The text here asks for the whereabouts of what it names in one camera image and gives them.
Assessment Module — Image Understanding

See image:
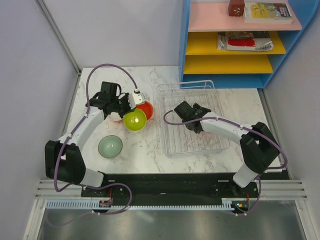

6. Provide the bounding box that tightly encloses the red spiral notebook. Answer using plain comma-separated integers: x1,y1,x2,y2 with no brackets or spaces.
217,31,274,52

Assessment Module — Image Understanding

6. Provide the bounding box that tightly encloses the lime green plastic bowl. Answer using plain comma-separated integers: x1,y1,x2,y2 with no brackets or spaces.
123,108,147,132

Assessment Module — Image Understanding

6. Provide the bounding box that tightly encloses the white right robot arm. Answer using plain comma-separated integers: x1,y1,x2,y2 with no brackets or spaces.
173,101,280,197

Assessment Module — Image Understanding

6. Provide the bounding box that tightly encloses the pale green ceramic bowl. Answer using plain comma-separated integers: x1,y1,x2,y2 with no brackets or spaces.
98,135,123,159

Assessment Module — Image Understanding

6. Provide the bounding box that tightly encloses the yellow cover book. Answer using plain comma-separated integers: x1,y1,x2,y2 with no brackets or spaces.
242,2,294,25

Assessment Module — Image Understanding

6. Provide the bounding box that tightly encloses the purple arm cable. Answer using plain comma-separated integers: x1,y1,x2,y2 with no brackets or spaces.
163,109,288,216
53,63,141,216

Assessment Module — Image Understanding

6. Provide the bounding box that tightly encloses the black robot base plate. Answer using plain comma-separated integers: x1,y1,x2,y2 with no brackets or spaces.
81,173,258,205

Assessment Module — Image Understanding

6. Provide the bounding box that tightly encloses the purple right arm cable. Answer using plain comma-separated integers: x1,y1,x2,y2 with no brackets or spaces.
163,109,288,216

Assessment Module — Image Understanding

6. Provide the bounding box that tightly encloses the white wire dish rack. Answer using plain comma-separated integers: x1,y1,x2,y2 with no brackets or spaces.
156,79,231,157

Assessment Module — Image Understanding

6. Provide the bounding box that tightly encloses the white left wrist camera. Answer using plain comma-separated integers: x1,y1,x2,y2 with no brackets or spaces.
128,88,146,109

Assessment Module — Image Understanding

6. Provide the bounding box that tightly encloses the blue shelf unit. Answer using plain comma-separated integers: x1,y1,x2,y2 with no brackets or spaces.
178,0,319,89

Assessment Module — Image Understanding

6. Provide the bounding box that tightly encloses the aluminium corner rail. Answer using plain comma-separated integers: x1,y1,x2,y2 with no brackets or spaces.
35,0,82,76

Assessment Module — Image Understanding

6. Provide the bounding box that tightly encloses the orange bowl white inside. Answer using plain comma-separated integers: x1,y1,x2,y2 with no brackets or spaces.
108,112,123,122

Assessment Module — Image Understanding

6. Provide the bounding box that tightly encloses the aluminium front rail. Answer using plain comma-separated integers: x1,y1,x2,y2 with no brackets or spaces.
35,179,308,201

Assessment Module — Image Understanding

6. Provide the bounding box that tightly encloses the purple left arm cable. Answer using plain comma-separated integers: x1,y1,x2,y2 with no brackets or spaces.
53,63,141,216

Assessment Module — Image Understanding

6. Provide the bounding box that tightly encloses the white slotted cable duct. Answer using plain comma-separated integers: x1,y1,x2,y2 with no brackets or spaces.
45,199,235,211

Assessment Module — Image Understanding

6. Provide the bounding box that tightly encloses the red brown box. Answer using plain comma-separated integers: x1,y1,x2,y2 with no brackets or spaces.
227,0,245,17

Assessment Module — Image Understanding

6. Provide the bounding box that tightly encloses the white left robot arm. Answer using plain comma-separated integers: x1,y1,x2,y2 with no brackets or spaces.
44,81,136,197

